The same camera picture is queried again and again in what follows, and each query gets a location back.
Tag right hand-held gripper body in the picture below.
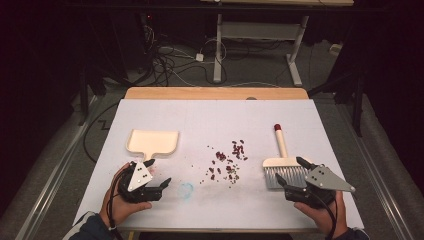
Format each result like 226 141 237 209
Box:
285 164 356 209

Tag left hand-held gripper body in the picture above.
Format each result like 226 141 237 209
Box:
117 161 164 204

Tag cream plastic dustpan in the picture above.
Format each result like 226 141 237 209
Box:
125 129 180 164

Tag cream hand brush grey bristles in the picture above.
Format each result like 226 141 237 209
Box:
262 123 309 190

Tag person's left hand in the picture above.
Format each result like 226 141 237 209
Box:
99 163 153 229

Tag person's right hand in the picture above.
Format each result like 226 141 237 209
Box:
293 191 348 239

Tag scattered red beans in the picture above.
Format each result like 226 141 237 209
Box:
191 139 250 188

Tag white table cover board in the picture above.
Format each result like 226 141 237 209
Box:
73 98 365 231

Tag black metal stand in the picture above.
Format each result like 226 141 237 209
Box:
78 63 101 127
308 71 365 138

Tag wooden table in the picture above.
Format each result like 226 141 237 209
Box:
118 87 321 234

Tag white-legged desk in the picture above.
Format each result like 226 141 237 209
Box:
199 0 355 88

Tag right hand-held gripper black cable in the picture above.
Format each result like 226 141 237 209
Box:
309 191 338 240

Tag hand-held gripper black cable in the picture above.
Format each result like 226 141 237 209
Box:
106 166 134 240
309 191 338 240

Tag left hand-held gripper black cable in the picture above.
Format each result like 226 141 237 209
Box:
106 166 134 240

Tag metal floor rail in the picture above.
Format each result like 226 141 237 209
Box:
336 103 415 240
14 96 102 240

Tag black floor cable loop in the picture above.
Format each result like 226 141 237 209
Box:
83 101 120 164

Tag tangle of floor cables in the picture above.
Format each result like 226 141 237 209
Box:
143 19 281 88

